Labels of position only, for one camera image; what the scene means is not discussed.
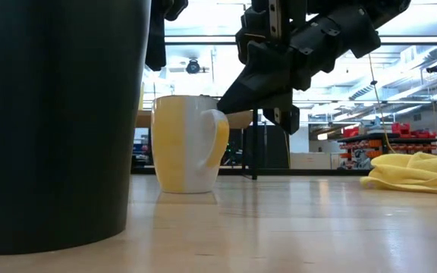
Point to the small black ceiling fixture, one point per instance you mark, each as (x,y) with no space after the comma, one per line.
(435,68)

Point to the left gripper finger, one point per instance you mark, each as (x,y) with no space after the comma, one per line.
(156,45)

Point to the white and yellow mug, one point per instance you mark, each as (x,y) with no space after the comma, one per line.
(180,148)

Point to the black overhead light bar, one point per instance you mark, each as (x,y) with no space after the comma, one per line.
(199,39)

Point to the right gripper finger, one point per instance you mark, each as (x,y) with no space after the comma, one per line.
(264,83)
(287,119)

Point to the shelf with red bins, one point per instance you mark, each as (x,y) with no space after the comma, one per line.
(378,146)

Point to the black tall cabinet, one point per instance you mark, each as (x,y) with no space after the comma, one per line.
(273,148)

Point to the round black ceiling camera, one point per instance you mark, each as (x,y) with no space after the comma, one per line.
(193,66)

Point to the yellow cloth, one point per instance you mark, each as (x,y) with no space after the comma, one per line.
(412,174)

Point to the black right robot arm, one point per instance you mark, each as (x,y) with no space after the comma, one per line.
(391,9)

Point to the white low cabinet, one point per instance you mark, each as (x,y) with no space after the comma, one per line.
(311,160)

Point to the large black cup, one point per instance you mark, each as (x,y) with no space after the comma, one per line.
(51,125)

